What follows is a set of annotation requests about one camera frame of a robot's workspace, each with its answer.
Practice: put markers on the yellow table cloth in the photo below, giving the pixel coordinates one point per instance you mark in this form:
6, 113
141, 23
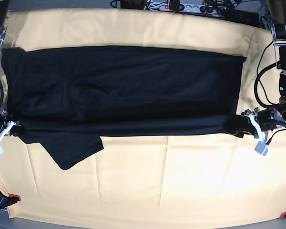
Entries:
161, 182

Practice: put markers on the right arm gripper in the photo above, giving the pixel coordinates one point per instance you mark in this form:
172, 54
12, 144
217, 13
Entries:
8, 125

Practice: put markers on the dark navy T-shirt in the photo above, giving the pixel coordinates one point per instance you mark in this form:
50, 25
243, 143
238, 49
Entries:
67, 99

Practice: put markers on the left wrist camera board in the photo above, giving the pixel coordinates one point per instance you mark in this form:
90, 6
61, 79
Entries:
261, 148

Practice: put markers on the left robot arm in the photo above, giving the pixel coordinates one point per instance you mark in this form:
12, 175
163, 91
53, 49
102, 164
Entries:
277, 10

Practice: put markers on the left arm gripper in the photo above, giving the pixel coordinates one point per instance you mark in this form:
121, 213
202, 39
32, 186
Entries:
267, 120

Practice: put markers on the white power strip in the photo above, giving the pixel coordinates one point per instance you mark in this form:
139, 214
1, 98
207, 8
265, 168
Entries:
208, 7

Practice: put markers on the red black clamp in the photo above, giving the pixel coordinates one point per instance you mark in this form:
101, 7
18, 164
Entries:
8, 200

